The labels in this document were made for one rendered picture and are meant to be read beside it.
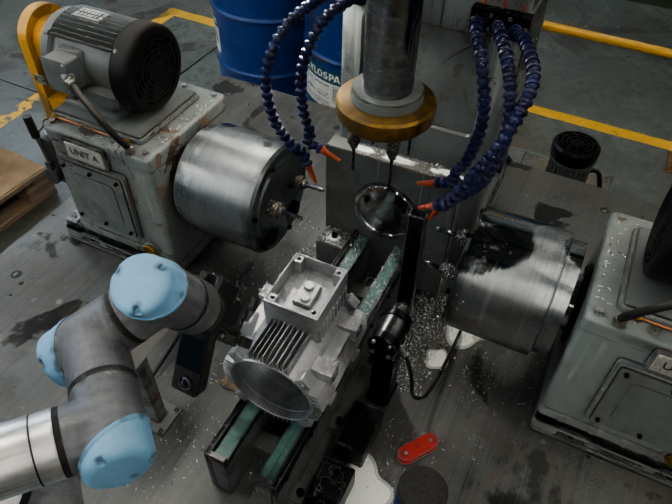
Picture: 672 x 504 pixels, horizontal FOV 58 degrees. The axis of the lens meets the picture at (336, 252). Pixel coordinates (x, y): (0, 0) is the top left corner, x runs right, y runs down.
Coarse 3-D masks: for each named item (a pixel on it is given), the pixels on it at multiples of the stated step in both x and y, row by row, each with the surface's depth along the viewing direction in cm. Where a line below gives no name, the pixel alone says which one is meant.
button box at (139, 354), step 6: (162, 330) 108; (168, 330) 109; (156, 336) 107; (162, 336) 108; (144, 342) 105; (150, 342) 106; (156, 342) 107; (138, 348) 104; (144, 348) 105; (150, 348) 106; (132, 354) 103; (138, 354) 104; (144, 354) 105; (138, 360) 104; (138, 366) 104
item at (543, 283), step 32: (480, 224) 111; (512, 224) 111; (544, 224) 113; (480, 256) 108; (512, 256) 107; (544, 256) 106; (576, 256) 107; (448, 288) 112; (480, 288) 108; (512, 288) 106; (544, 288) 105; (576, 288) 110; (448, 320) 116; (480, 320) 111; (512, 320) 108; (544, 320) 106; (544, 352) 112
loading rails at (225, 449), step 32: (352, 256) 139; (352, 288) 142; (384, 288) 131; (256, 416) 111; (224, 448) 106; (256, 448) 114; (288, 448) 107; (224, 480) 109; (256, 480) 102; (288, 480) 106
